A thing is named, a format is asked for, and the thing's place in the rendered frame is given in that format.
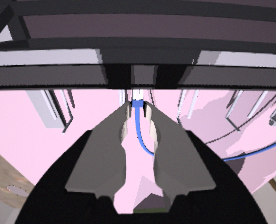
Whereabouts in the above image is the blue cable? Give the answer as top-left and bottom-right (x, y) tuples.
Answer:
(135, 108), (276, 161)

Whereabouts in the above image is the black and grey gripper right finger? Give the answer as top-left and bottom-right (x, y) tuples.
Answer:
(143, 101), (268, 224)

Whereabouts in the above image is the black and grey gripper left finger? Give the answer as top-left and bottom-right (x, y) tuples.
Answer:
(14, 101), (132, 224)

